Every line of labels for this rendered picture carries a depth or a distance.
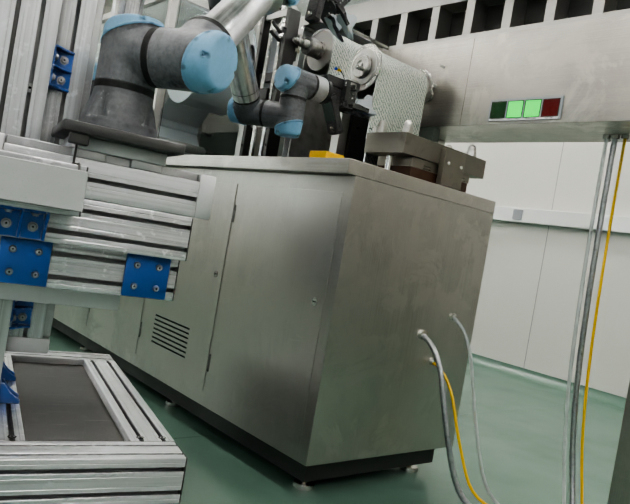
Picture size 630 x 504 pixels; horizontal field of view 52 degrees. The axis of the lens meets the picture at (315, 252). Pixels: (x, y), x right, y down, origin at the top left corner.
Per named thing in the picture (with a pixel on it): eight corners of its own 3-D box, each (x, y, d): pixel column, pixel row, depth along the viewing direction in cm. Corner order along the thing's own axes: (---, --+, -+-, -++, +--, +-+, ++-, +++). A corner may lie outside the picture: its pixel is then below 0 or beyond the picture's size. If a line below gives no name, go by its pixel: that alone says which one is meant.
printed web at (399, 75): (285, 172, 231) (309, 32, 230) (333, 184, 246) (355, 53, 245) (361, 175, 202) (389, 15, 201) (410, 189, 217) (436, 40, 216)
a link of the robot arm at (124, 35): (116, 92, 136) (127, 28, 135) (172, 98, 132) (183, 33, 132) (80, 75, 124) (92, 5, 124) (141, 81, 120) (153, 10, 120)
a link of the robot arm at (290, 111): (267, 136, 187) (274, 98, 187) (304, 140, 184) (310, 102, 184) (258, 130, 180) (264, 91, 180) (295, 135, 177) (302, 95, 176)
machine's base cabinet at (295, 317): (11, 313, 355) (36, 159, 354) (121, 318, 398) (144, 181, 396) (296, 505, 166) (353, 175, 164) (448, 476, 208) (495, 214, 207)
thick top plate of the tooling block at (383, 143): (363, 151, 196) (367, 132, 196) (444, 177, 222) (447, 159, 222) (403, 152, 184) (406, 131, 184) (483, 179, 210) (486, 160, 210)
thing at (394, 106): (365, 138, 201) (375, 80, 201) (414, 155, 217) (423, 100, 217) (366, 138, 201) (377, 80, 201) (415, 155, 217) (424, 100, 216)
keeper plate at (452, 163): (435, 183, 195) (441, 147, 194) (455, 189, 201) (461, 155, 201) (441, 184, 193) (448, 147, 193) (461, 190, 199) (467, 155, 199)
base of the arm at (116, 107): (82, 123, 118) (91, 70, 118) (72, 129, 132) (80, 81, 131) (163, 142, 125) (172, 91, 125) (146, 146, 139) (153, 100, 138)
